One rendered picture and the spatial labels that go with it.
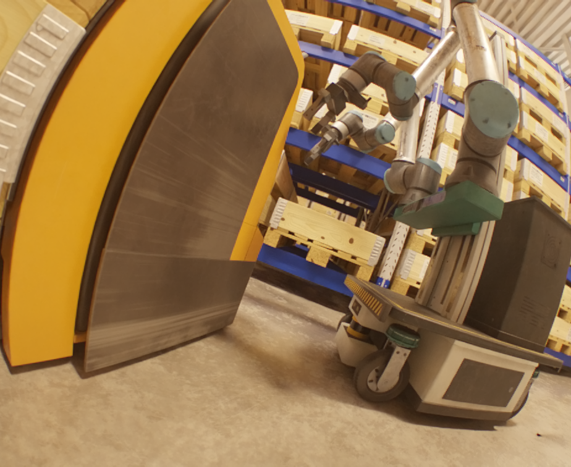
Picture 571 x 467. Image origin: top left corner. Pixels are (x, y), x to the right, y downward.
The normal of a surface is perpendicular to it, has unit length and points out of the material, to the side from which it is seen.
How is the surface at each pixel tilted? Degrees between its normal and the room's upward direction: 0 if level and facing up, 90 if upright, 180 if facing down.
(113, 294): 90
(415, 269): 90
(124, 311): 90
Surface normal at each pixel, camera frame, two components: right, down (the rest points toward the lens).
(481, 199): -0.07, -0.04
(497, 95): -0.47, -0.10
